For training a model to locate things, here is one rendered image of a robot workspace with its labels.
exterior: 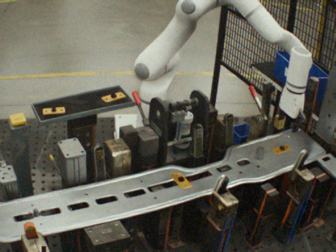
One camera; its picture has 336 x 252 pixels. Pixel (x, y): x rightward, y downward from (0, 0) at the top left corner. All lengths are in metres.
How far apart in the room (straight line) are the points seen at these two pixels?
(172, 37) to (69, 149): 0.63
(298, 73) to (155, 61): 0.60
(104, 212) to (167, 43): 0.75
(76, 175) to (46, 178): 0.53
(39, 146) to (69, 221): 0.91
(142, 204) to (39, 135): 0.99
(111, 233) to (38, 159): 0.92
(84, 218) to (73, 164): 0.20
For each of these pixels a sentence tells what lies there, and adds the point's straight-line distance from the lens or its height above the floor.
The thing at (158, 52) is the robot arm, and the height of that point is 1.24.
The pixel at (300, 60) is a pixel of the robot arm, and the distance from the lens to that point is 1.71.
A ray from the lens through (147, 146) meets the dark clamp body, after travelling 1.74.
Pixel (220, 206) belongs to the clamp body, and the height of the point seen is 1.02.
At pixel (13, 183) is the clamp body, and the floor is 1.05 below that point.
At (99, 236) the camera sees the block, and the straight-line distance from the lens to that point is 1.41.
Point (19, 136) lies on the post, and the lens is 1.69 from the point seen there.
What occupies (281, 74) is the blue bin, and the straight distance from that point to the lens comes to 2.41.
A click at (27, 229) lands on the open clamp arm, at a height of 1.10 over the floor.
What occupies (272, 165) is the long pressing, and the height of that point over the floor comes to 1.00.
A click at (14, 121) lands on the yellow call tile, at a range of 1.68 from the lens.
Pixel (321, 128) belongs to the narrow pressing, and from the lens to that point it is 2.11.
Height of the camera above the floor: 2.03
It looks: 32 degrees down
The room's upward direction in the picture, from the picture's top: 6 degrees clockwise
